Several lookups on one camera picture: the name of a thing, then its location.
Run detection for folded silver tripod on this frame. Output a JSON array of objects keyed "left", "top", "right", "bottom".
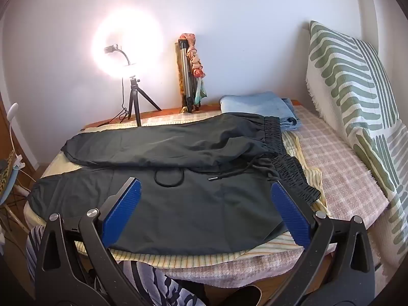
[{"left": 175, "top": 39, "right": 200, "bottom": 113}]

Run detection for folded light blue blanket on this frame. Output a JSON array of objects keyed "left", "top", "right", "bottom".
[{"left": 220, "top": 91, "right": 302, "bottom": 131}]

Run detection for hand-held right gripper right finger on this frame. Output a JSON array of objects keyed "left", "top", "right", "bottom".
[{"left": 269, "top": 180, "right": 380, "bottom": 306}]

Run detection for white clip lamp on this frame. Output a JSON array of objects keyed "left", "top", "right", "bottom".
[{"left": 5, "top": 103, "right": 26, "bottom": 169}]

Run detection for black pants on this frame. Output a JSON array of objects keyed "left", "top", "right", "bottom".
[{"left": 25, "top": 112, "right": 322, "bottom": 256}]

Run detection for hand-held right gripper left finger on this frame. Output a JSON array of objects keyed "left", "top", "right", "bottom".
[{"left": 34, "top": 177, "right": 150, "bottom": 306}]

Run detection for person's striped clothing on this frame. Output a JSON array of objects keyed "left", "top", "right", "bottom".
[{"left": 25, "top": 225, "right": 208, "bottom": 306}]

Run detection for white ring light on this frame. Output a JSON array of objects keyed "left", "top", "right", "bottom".
[{"left": 92, "top": 5, "right": 164, "bottom": 80}]

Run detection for black ring light cable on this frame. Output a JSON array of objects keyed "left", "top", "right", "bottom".
[{"left": 96, "top": 78, "right": 130, "bottom": 128}]

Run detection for gooseneck phone holder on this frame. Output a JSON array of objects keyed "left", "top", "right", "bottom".
[{"left": 104, "top": 44, "right": 131, "bottom": 66}]

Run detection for yellow striped cloth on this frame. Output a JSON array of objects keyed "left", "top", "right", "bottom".
[{"left": 24, "top": 124, "right": 330, "bottom": 263}]

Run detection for leopard print cloth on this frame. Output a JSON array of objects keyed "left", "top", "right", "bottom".
[{"left": 0, "top": 151, "right": 16, "bottom": 195}]

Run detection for green striped white pillow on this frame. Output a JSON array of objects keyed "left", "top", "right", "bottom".
[{"left": 305, "top": 21, "right": 408, "bottom": 265}]

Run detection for black mini tripod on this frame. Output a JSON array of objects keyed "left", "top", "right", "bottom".
[{"left": 127, "top": 75, "right": 162, "bottom": 127}]

